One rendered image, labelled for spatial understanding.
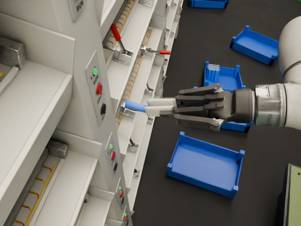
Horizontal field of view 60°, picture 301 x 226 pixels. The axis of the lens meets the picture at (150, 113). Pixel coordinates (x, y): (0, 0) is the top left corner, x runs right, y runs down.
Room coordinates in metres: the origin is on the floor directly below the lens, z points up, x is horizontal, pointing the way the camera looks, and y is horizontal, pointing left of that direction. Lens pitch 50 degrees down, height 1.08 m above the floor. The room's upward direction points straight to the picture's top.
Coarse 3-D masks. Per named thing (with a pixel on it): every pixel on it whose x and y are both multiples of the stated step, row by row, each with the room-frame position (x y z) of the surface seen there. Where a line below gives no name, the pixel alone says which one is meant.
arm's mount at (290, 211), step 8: (296, 168) 0.47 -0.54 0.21; (296, 176) 0.43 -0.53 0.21; (296, 184) 0.40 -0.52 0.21; (288, 192) 0.37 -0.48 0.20; (296, 192) 0.37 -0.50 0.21; (288, 200) 0.34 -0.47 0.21; (296, 200) 0.34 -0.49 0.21; (288, 208) 0.32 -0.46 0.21; (296, 208) 0.31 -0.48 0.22; (288, 216) 0.29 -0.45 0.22; (296, 216) 0.29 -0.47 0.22; (288, 224) 0.26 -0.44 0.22; (296, 224) 0.26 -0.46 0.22
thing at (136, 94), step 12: (156, 24) 0.91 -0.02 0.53; (156, 36) 0.86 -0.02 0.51; (156, 48) 0.79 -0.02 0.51; (144, 60) 0.71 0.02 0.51; (144, 72) 0.65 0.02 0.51; (132, 84) 0.59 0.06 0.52; (144, 84) 0.60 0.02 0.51; (132, 96) 0.54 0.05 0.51; (132, 120) 0.45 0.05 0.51; (120, 132) 0.41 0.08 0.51; (120, 144) 0.37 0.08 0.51
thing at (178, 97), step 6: (180, 96) 0.42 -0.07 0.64; (186, 96) 0.42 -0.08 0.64; (192, 96) 0.42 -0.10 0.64; (198, 96) 0.41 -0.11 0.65; (204, 96) 0.41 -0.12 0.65; (210, 96) 0.40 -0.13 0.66; (216, 96) 0.40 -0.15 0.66; (222, 96) 0.39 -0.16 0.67; (186, 102) 0.41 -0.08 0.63; (192, 102) 0.41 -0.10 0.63; (198, 102) 0.40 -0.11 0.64; (204, 102) 0.40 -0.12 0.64
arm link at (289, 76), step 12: (288, 72) 0.42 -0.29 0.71; (300, 72) 0.40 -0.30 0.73; (288, 84) 0.38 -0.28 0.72; (300, 84) 0.37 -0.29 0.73; (288, 96) 0.35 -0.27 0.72; (300, 96) 0.34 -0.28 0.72; (288, 108) 0.33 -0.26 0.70; (300, 108) 0.32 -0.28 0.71; (288, 120) 0.32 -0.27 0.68; (300, 120) 0.31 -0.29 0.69
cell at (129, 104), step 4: (128, 100) 0.43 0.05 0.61; (128, 104) 0.42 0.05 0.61; (132, 104) 0.42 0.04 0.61; (136, 104) 0.42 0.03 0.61; (140, 104) 0.42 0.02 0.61; (128, 108) 0.42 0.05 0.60; (132, 108) 0.41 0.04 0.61; (136, 108) 0.41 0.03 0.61; (140, 108) 0.41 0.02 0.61; (144, 112) 0.41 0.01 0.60
